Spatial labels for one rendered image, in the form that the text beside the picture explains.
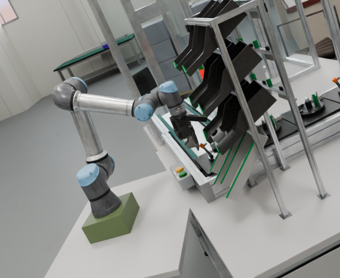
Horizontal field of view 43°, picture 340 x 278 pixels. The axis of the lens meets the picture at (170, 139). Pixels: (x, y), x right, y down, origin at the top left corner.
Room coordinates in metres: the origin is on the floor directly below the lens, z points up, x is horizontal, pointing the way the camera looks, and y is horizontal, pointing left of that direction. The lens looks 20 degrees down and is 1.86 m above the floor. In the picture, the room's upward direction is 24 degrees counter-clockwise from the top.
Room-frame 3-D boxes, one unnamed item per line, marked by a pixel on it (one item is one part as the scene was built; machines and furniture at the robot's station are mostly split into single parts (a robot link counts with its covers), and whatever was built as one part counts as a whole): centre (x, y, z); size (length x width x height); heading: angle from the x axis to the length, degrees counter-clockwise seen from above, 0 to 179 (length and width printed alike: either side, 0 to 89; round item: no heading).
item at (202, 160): (1.96, -0.20, 0.96); 0.24 x 0.24 x 0.02; 5
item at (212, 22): (1.61, -0.36, 1.26); 0.36 x 0.21 x 0.80; 5
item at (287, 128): (1.98, -0.46, 1.01); 0.24 x 0.24 x 0.13; 5
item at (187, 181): (2.03, 0.02, 0.93); 0.21 x 0.07 x 0.06; 5
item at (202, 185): (2.22, -0.03, 0.91); 0.89 x 0.06 x 0.11; 5
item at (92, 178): (1.98, 0.42, 1.13); 0.13 x 0.12 x 0.14; 161
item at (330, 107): (2.01, -0.70, 1.01); 0.24 x 0.24 x 0.13; 5
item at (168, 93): (1.95, -0.09, 1.36); 0.09 x 0.08 x 0.11; 71
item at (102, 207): (1.97, 0.42, 1.01); 0.15 x 0.15 x 0.10
